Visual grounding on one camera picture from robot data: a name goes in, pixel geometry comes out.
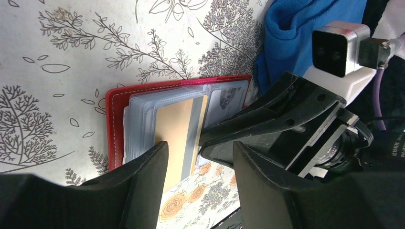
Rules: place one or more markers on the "floral patterned table mat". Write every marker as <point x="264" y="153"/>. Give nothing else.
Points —
<point x="58" y="60"/>

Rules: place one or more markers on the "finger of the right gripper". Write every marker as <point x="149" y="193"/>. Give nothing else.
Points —
<point x="292" y="101"/>
<point x="253" y="148"/>

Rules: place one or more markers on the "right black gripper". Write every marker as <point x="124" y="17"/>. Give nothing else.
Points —
<point x="335" y="140"/>

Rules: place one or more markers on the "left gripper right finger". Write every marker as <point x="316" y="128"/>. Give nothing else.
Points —
<point x="271" y="197"/>

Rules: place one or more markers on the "black white checkered pillow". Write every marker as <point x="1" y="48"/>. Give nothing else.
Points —
<point x="385" y="18"/>

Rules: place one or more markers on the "silver card right sleeve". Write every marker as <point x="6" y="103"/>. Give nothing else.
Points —
<point x="223" y="104"/>

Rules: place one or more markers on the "red leather card holder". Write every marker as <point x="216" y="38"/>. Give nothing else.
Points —
<point x="140" y="116"/>

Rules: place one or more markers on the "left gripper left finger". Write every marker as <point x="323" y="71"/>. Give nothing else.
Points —
<point x="125" y="198"/>

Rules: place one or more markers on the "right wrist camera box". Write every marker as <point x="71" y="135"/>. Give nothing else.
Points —
<point x="335" y="47"/>

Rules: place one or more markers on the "blue folded cloth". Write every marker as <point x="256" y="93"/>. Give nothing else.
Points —
<point x="288" y="27"/>

